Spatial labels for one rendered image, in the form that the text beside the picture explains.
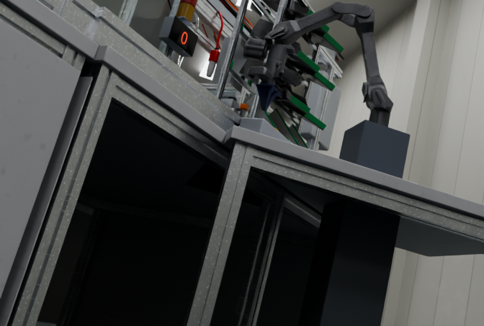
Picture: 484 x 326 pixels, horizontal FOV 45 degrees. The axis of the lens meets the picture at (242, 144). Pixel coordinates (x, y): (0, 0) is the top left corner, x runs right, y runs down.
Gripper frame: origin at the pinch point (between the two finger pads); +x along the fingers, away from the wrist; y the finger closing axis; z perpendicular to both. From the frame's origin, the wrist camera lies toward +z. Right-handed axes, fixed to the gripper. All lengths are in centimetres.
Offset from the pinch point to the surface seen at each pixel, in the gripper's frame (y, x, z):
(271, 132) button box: -13.7, 15.1, 12.7
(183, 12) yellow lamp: -21.1, -18.3, -22.6
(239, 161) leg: -36, 30, 20
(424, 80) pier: 380, -191, -71
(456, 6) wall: 380, -272, -53
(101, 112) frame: -71, 34, 13
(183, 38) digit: -19.3, -10.6, -21.3
